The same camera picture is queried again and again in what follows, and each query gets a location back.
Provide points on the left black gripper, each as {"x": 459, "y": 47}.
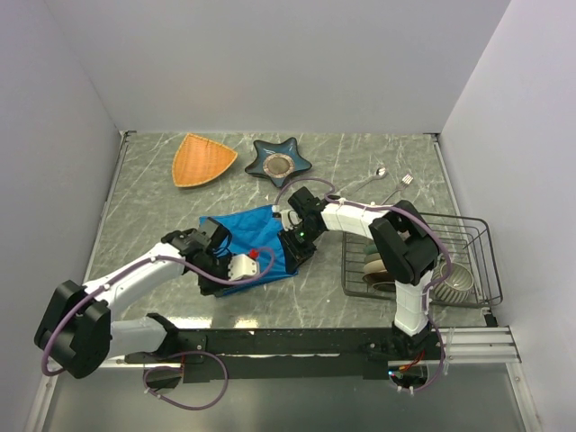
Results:
{"x": 208, "y": 287}

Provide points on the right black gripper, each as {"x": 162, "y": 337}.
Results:
{"x": 294, "y": 254}

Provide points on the blue cloth napkin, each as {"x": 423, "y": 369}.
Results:
{"x": 254, "y": 229}

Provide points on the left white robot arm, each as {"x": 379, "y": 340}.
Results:
{"x": 79, "y": 328}

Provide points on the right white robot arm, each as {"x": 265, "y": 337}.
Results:
{"x": 405, "y": 243}

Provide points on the green plate in rack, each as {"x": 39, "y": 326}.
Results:
{"x": 370, "y": 249}

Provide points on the dark blue star dish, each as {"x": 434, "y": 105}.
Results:
{"x": 278, "y": 162}

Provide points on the orange woven basket tray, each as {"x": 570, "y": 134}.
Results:
{"x": 200, "y": 160}

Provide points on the silver spoon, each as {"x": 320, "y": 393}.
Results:
{"x": 380, "y": 173}

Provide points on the silver fork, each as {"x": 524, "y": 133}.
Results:
{"x": 401, "y": 186}

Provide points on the grey ribbed mug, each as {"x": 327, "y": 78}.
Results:
{"x": 456, "y": 287}

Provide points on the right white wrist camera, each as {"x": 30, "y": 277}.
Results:
{"x": 287, "y": 217}

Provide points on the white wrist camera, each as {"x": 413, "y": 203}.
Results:
{"x": 242, "y": 268}
{"x": 287, "y": 217}

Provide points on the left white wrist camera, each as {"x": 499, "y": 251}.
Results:
{"x": 242, "y": 268}

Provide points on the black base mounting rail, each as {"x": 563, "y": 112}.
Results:
{"x": 267, "y": 353}

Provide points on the black wire dish rack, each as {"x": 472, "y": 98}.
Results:
{"x": 468, "y": 241}

